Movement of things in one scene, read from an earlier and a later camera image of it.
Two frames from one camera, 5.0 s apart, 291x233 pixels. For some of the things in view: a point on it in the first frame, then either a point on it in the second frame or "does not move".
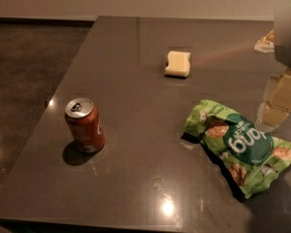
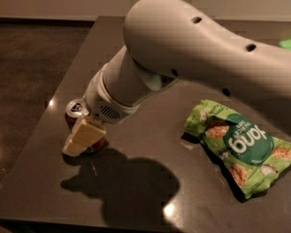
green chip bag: x=249 y=156 does not move
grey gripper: x=288 y=44 -> x=100 y=103
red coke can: x=84 y=124 does not move
